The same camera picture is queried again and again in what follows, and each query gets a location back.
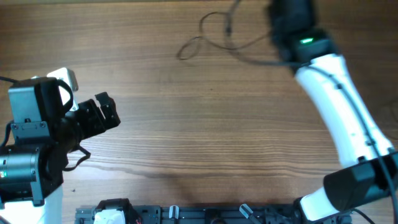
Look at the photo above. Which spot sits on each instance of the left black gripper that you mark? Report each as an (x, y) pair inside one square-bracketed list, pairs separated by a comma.
[(97, 123)]

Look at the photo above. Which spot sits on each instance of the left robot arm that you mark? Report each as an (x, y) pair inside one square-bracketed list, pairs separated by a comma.
[(45, 131)]

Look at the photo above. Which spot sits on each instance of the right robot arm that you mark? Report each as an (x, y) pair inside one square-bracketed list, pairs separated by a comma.
[(368, 159)]

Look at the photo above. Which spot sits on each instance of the black aluminium base frame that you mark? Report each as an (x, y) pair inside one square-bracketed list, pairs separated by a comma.
[(268, 214)]

